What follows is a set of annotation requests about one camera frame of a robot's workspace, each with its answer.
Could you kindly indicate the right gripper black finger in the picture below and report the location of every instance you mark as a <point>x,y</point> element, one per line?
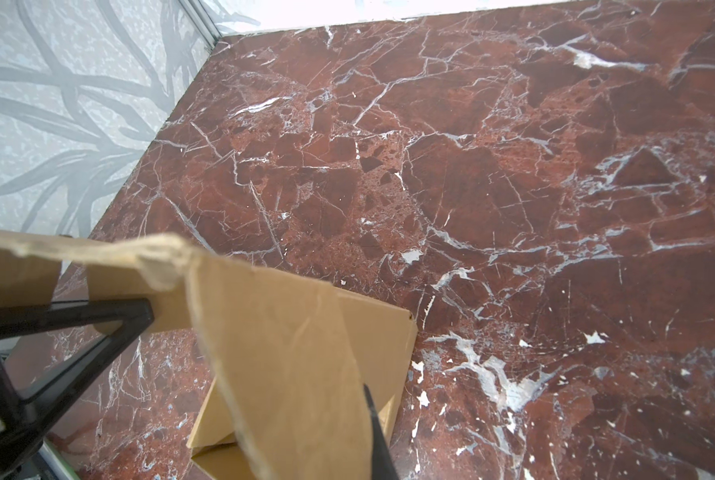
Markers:
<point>382,467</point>

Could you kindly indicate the brown cardboard box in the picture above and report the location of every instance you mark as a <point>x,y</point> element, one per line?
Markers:
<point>289,354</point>

